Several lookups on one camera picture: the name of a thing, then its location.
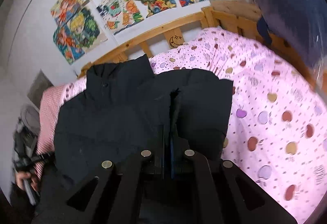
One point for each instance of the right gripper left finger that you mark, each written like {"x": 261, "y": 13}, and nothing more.
{"x": 110, "y": 195}

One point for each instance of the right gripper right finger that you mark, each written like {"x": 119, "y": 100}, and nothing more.
{"x": 208, "y": 189}

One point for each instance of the black padded jacket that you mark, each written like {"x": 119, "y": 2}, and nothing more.
{"x": 127, "y": 108}

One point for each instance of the left hand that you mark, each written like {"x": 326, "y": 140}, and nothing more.
{"x": 21, "y": 176}

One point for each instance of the pink patterned quilt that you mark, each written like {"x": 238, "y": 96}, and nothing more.
{"x": 277, "y": 127}

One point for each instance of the orange girl drawing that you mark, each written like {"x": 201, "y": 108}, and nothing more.
{"x": 69, "y": 41}

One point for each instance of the blond boy drawing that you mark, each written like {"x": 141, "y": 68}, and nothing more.
{"x": 85, "y": 30}

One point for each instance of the red fish drawing upper left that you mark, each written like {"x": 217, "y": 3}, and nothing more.
{"x": 64, "y": 10}

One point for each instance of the fruit drink drawing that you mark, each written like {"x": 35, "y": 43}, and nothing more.
{"x": 118, "y": 15}

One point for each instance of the wooden bed frame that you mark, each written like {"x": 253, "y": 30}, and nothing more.
{"x": 235, "y": 16}

